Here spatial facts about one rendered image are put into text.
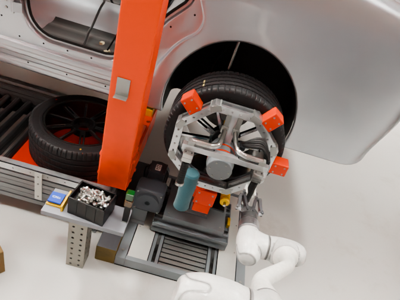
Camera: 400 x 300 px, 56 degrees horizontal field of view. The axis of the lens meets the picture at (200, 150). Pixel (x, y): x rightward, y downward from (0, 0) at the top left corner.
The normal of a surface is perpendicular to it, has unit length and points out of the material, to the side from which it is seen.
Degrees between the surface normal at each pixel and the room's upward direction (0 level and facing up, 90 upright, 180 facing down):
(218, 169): 90
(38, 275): 0
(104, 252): 90
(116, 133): 90
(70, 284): 0
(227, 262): 0
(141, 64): 90
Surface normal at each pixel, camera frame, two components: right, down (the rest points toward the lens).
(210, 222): 0.25, -0.76
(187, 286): -0.17, -0.72
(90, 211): -0.26, 0.54
